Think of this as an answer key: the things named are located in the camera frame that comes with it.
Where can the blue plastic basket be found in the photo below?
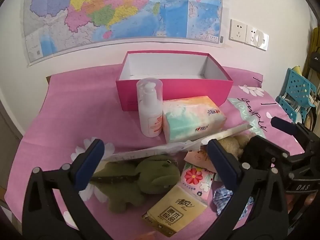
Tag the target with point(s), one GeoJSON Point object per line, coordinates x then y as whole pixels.
{"type": "Point", "coordinates": [297, 82]}

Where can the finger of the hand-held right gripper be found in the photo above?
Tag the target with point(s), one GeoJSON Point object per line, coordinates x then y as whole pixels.
{"type": "Point", "coordinates": [262, 152]}
{"type": "Point", "coordinates": [283, 126]}

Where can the pink flowered bedsheet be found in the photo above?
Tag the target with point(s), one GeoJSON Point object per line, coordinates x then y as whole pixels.
{"type": "Point", "coordinates": [75, 110]}

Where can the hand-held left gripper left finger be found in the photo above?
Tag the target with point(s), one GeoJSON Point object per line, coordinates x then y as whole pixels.
{"type": "Point", "coordinates": [88, 165]}

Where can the blue checkered cloth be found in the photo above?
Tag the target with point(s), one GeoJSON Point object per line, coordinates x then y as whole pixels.
{"type": "Point", "coordinates": [221, 196]}

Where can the yellow tissue pack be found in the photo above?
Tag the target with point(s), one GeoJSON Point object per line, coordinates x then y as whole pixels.
{"type": "Point", "coordinates": [172, 210]}

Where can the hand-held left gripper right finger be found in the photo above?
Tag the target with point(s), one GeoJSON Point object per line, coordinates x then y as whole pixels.
{"type": "Point", "coordinates": [222, 162]}

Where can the beige plush toy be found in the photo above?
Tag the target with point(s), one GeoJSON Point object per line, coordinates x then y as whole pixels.
{"type": "Point", "coordinates": [232, 143]}

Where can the white pump bottle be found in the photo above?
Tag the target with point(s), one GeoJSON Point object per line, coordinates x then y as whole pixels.
{"type": "Point", "coordinates": [150, 115]}

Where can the green plush toy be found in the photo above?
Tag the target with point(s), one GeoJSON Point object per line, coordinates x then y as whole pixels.
{"type": "Point", "coordinates": [155, 177]}

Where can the pink cardboard box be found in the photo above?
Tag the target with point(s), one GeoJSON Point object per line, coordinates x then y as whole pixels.
{"type": "Point", "coordinates": [187, 90]}

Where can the colourful wall map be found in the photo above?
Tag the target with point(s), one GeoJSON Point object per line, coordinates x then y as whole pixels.
{"type": "Point", "coordinates": [125, 10]}

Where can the pink sachet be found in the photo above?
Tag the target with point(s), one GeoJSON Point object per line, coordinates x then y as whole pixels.
{"type": "Point", "coordinates": [197, 158]}

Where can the floral tissue pack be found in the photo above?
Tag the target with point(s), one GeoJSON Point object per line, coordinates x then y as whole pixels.
{"type": "Point", "coordinates": [195, 177]}

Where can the dark hanging cloth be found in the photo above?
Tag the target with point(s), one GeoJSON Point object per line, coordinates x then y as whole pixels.
{"type": "Point", "coordinates": [314, 55]}

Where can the pastel tissue pack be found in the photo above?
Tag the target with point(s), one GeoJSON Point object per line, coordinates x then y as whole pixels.
{"type": "Point", "coordinates": [190, 117]}

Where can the clear plastic package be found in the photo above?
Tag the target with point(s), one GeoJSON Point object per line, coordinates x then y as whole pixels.
{"type": "Point", "coordinates": [150, 151]}

